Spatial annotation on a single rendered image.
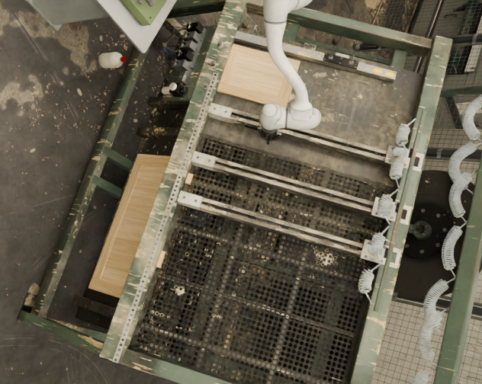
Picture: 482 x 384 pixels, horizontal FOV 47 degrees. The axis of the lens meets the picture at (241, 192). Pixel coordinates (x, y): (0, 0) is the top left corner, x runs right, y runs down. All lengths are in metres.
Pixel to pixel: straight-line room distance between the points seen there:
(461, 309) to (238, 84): 1.73
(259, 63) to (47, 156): 1.39
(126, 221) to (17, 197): 0.65
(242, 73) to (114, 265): 1.37
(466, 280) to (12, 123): 2.67
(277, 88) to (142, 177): 1.02
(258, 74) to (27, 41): 1.34
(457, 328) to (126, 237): 1.94
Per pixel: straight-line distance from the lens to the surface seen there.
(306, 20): 3.42
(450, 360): 3.20
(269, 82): 3.21
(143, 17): 2.95
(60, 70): 3.59
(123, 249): 3.40
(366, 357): 2.85
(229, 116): 3.07
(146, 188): 3.45
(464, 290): 3.24
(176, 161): 3.03
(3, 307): 3.54
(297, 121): 2.66
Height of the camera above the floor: 2.97
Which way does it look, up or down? 37 degrees down
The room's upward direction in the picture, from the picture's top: 97 degrees clockwise
